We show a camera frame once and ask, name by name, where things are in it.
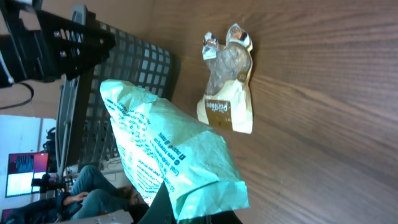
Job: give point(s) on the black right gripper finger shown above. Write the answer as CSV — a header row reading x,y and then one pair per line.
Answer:
x,y
160,212

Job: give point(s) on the computer monitor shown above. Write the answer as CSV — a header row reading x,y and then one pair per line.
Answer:
x,y
22,169

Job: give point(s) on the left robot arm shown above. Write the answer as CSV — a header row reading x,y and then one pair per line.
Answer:
x,y
20,50

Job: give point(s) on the seated person in jeans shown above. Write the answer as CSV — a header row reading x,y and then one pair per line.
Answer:
x,y
91,194

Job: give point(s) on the teal tissue pack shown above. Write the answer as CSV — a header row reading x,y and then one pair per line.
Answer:
x,y
161,144

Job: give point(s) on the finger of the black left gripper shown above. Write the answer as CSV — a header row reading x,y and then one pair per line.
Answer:
x,y
71,47

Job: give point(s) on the grey plastic mesh basket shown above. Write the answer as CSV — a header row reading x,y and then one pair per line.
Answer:
x,y
135,69

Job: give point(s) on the brown white snack bag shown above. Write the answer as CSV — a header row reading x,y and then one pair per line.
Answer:
x,y
226,102

